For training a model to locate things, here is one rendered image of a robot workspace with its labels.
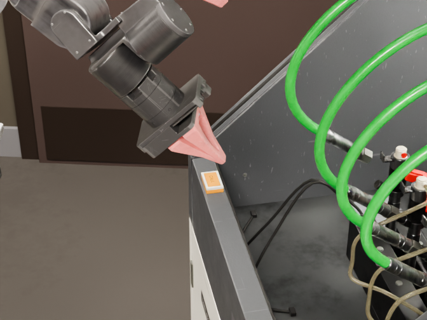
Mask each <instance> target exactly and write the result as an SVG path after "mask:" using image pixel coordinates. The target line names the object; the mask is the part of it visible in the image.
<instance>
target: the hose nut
mask: <svg viewBox="0 0 427 320"><path fill-rule="evenodd" d="M371 159H372V151H371V150H369V149H366V148H364V153H363V156H362V157H361V158H358V159H357V160H359V161H361V162H363V163H367V164H368V163H369V162H370V160H371Z"/></svg>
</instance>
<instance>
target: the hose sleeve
mask: <svg viewBox="0 0 427 320"><path fill-rule="evenodd" d="M326 142H327V143H329V144H331V145H333V146H334V147H337V148H338V149H340V150H342V151H344V152H345V153H348V151H349V150H350V148H351V146H352V145H353V144H354V142H352V141H350V140H348V139H346V138H344V137H342V136H340V135H338V134H337V133H335V132H334V131H331V130H330V129H329V131H328V133H327V137H326ZM363 153H364V149H363V150H362V152H361V153H360V155H359V156H358V158H361V157H362V156H363ZM358 158H357V159H358Z"/></svg>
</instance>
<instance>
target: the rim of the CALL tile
mask: <svg viewBox="0 0 427 320"><path fill-rule="evenodd" d="M211 172H216V174H217V176H218V179H219V182H220V186H214V187H208V185H207V182H206V180H205V176H204V173H211ZM201 176H202V179H203V182H204V184H205V188H206V190H216V189H223V188H224V186H223V184H222V181H221V179H220V176H219V172H218V171H208V172H202V173H201Z"/></svg>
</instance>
